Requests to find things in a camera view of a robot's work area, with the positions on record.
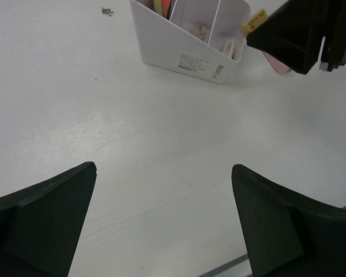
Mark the pink highlighter pen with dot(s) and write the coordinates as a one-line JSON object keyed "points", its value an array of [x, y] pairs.
{"points": [[169, 5]]}

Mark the aluminium frame rail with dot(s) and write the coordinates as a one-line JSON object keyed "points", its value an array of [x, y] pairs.
{"points": [[240, 267]]}

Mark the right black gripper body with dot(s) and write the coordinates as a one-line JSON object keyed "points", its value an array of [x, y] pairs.
{"points": [[334, 49]]}

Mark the yellow highlighter pen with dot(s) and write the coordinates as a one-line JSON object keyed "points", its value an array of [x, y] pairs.
{"points": [[158, 7]]}

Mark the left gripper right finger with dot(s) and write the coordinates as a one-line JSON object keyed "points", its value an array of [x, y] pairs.
{"points": [[285, 232]]}

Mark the white three-compartment organizer box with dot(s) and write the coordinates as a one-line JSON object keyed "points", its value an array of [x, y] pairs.
{"points": [[190, 42]]}

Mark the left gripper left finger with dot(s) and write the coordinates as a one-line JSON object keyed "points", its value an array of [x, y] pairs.
{"points": [[40, 225]]}

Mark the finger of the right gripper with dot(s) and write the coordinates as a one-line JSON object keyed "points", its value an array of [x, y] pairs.
{"points": [[293, 34]]}

